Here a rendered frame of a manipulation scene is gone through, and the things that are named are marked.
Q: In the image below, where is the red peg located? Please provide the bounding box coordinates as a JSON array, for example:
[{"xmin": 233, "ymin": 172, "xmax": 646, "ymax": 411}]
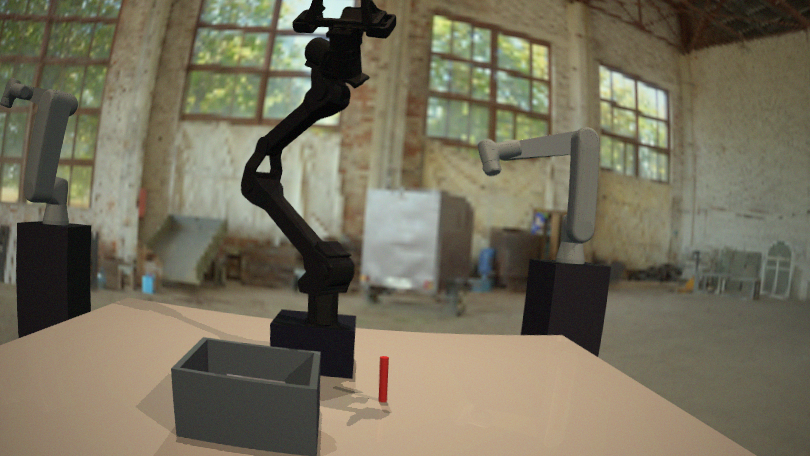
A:
[{"xmin": 378, "ymin": 356, "xmax": 389, "ymax": 402}]

